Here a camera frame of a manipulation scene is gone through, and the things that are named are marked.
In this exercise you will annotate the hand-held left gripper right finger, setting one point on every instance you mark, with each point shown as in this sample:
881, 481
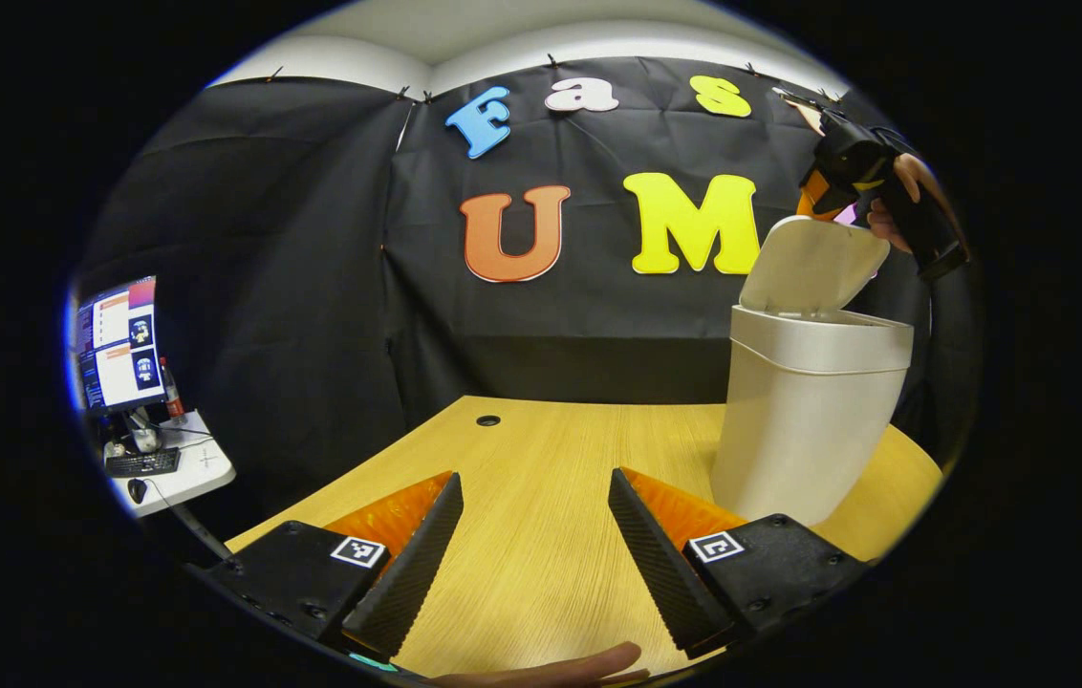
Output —
660, 573

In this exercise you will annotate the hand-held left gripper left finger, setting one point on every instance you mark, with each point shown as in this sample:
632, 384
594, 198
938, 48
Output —
407, 583

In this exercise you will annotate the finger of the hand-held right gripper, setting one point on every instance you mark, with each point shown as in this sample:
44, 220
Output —
818, 198

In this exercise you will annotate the white desktop garbage bin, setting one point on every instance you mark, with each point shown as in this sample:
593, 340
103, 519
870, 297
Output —
809, 411

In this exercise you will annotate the white side table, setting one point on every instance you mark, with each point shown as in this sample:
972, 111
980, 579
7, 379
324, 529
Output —
202, 468

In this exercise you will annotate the black computer mouse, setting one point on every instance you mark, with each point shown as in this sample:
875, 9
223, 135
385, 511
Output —
137, 490

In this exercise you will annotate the black keyboard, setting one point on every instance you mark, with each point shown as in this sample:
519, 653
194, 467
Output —
141, 462

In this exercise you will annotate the red capped bottle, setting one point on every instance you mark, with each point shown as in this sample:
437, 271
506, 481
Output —
172, 392

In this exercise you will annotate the computer monitor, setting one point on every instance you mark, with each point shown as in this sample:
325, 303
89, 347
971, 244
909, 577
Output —
120, 344

